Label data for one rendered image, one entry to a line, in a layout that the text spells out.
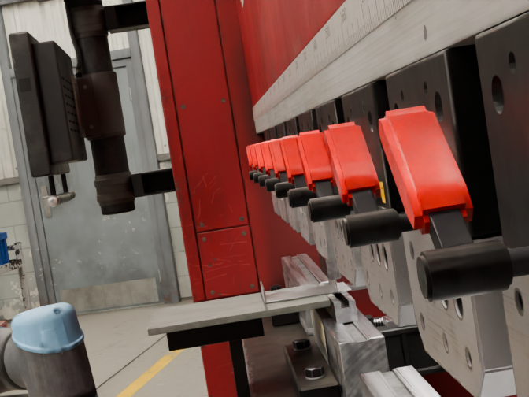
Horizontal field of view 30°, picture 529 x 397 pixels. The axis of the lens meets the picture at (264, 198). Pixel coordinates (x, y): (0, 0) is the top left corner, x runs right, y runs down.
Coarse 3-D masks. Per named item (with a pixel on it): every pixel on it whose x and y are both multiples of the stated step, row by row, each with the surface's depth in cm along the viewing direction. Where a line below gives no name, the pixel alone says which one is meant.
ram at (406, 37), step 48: (240, 0) 211; (288, 0) 110; (336, 0) 74; (432, 0) 45; (480, 0) 38; (528, 0) 32; (288, 48) 119; (384, 48) 58; (432, 48) 47; (288, 96) 129; (336, 96) 83
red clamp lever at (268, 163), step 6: (264, 144) 139; (264, 150) 138; (264, 156) 138; (270, 156) 137; (264, 162) 137; (270, 162) 136; (264, 168) 138; (270, 168) 136; (270, 174) 135; (270, 180) 133; (276, 180) 133; (270, 186) 133
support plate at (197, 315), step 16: (288, 288) 158; (192, 304) 157; (208, 304) 154; (224, 304) 152; (240, 304) 150; (256, 304) 147; (272, 304) 145; (288, 304) 143; (304, 304) 141; (320, 304) 141; (160, 320) 146; (176, 320) 144; (192, 320) 142; (208, 320) 140; (224, 320) 140; (240, 320) 141
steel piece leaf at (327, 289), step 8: (304, 288) 154; (312, 288) 153; (320, 288) 152; (328, 288) 150; (264, 296) 146; (272, 296) 150; (280, 296) 149; (288, 296) 148; (296, 296) 147; (304, 296) 146; (312, 296) 146
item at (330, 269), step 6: (324, 258) 146; (324, 264) 148; (330, 264) 145; (336, 264) 145; (324, 270) 149; (330, 270) 145; (336, 270) 145; (330, 276) 145; (336, 276) 145; (330, 282) 153; (336, 282) 145; (336, 288) 145
